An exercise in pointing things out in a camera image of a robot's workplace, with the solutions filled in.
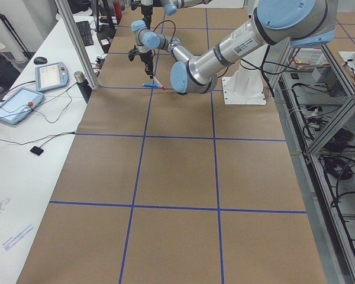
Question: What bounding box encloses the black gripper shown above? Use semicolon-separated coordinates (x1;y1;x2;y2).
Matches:
131;1;153;18
128;45;154;79

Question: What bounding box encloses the blue highlighter pen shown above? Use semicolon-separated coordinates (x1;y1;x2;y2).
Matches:
143;83;161;88

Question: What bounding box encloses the red and white marker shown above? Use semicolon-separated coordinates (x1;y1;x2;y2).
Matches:
153;76;166;91

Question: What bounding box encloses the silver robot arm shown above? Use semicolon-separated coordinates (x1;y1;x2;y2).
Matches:
128;0;338;94
130;0;211;17

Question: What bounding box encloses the black computer keyboard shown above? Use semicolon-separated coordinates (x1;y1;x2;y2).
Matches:
75;21;94;46

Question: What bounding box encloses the black water bottle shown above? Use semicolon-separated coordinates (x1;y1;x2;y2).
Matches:
73;70;92;103

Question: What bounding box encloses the upper blue teach pendant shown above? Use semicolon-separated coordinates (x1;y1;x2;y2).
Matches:
35;62;69;92

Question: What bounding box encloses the blue teach pendant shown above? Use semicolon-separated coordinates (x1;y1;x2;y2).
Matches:
35;62;69;92
0;88;44;125

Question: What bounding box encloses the black computer mouse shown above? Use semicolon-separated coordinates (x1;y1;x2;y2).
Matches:
33;56;48;65

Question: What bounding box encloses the lower blue teach pendant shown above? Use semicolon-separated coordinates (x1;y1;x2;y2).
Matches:
0;88;44;125

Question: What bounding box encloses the small black square pad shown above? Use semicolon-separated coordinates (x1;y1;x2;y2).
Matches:
30;146;44;156

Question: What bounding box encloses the black braided left cable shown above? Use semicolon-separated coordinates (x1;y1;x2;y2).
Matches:
150;20;177;60

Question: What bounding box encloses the aluminium frame post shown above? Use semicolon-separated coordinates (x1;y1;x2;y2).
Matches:
55;0;99;90

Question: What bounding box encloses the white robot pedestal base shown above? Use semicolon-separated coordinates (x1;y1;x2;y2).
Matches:
221;60;266;105

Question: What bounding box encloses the aluminium frame rack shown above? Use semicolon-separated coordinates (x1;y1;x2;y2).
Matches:
269;38;355;283

